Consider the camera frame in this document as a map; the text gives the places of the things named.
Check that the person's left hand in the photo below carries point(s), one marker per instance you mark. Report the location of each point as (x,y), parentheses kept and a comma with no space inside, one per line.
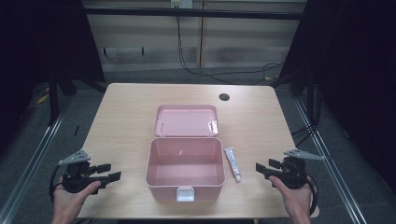
(67,203)

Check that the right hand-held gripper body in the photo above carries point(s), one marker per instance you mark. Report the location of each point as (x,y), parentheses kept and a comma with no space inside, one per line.
(294,174)

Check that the black curtain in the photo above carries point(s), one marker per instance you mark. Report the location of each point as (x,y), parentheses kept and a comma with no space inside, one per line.
(358,77)
(37,46)

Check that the metal floor rail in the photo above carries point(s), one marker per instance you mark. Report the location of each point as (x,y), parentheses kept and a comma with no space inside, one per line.
(29,168)
(330,165)

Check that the white wall socket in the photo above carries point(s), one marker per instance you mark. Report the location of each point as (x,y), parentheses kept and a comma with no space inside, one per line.
(181,3)

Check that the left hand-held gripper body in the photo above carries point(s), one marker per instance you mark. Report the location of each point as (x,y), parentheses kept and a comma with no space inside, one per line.
(74,182)

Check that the white ointment tube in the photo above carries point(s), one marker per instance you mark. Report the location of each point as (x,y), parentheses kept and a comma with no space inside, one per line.
(233,164)

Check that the pink plastic storage box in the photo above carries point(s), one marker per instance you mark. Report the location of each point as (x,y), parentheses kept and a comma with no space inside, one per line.
(185,161)

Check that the person's right hand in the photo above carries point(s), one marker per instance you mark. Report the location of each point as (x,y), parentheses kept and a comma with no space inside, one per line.
(294,202)

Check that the black horizontal frame bar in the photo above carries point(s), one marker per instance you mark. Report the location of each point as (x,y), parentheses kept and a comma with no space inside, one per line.
(193,13)

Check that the black metal stand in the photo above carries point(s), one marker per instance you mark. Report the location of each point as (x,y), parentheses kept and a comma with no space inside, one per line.
(310,96)
(53,99)

